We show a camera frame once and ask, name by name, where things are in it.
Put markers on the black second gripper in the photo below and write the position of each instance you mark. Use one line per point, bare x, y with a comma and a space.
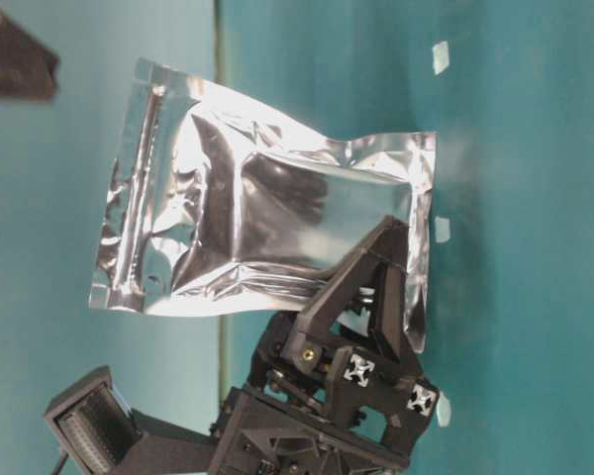
358, 413

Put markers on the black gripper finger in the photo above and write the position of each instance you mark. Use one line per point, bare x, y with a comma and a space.
27, 66

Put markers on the silver zip bag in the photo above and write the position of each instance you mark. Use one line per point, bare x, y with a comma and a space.
219, 203

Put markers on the white tape marker bottom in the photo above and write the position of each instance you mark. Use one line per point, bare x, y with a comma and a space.
443, 410

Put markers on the white tape marker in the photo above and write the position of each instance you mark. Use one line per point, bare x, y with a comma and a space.
442, 229
441, 60
443, 410

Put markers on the white tape marker middle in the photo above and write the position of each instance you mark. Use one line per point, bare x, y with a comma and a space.
442, 229

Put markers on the white tape marker top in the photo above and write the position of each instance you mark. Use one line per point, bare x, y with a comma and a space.
441, 60

